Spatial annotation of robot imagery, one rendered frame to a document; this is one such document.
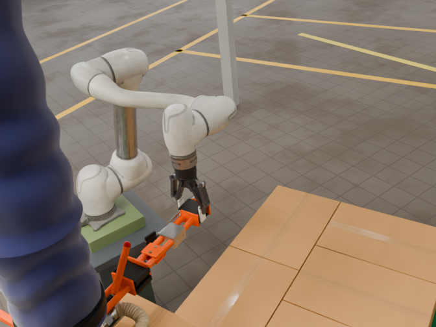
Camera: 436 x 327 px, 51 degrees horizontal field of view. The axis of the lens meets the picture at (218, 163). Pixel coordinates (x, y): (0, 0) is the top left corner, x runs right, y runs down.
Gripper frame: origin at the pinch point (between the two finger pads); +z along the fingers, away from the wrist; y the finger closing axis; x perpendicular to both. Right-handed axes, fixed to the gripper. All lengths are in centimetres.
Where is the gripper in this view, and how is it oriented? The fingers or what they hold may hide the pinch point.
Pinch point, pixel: (192, 211)
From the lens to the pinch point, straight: 165.9
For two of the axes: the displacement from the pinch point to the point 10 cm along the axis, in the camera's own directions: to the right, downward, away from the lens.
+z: 0.9, 8.4, 5.4
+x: 5.2, -5.0, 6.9
